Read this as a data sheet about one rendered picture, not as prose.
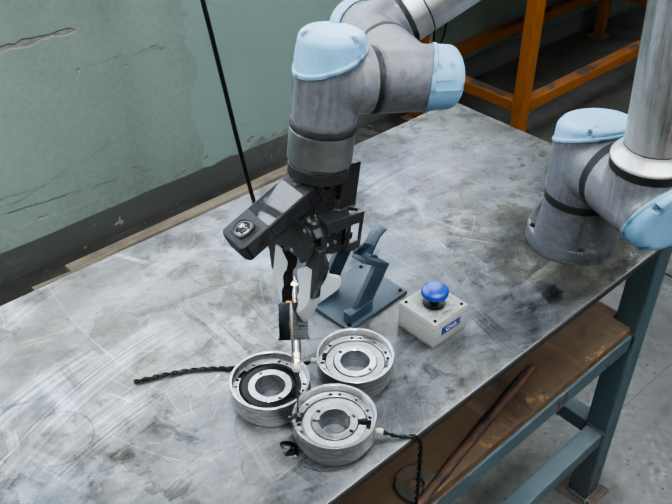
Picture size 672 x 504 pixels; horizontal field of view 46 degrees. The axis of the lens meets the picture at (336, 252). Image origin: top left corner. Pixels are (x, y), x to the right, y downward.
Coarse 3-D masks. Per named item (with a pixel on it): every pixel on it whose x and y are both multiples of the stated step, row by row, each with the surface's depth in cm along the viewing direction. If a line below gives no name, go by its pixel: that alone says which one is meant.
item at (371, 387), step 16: (336, 336) 109; (352, 336) 110; (368, 336) 109; (320, 352) 107; (352, 352) 108; (368, 352) 107; (384, 352) 107; (320, 368) 103; (336, 368) 105; (368, 368) 105; (384, 368) 105; (352, 384) 101; (368, 384) 101; (384, 384) 103
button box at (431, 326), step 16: (400, 304) 113; (416, 304) 113; (432, 304) 112; (448, 304) 113; (464, 304) 113; (400, 320) 115; (416, 320) 112; (432, 320) 110; (448, 320) 111; (464, 320) 114; (416, 336) 113; (432, 336) 110; (448, 336) 113
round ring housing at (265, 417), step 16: (272, 352) 106; (240, 368) 104; (304, 368) 103; (256, 384) 103; (272, 384) 105; (288, 384) 102; (240, 400) 99; (272, 400) 100; (256, 416) 98; (272, 416) 98
